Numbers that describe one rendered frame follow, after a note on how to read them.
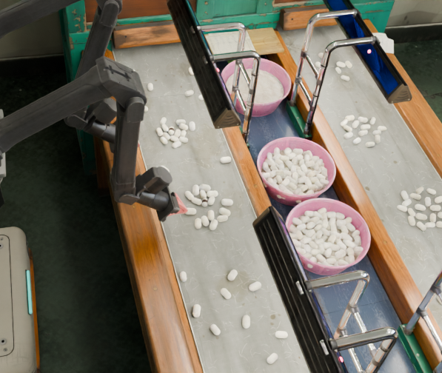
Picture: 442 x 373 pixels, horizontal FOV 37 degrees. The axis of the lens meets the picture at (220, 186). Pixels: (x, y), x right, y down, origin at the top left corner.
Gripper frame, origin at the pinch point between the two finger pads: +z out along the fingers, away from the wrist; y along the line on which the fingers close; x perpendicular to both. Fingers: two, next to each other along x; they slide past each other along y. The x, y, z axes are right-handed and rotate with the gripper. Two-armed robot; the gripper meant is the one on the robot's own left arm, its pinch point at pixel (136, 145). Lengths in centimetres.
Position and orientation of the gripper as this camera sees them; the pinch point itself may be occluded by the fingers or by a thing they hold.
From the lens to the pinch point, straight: 213.8
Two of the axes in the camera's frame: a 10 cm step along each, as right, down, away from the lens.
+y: -2.7, -7.4, 6.1
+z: 6.7, 3.1, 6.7
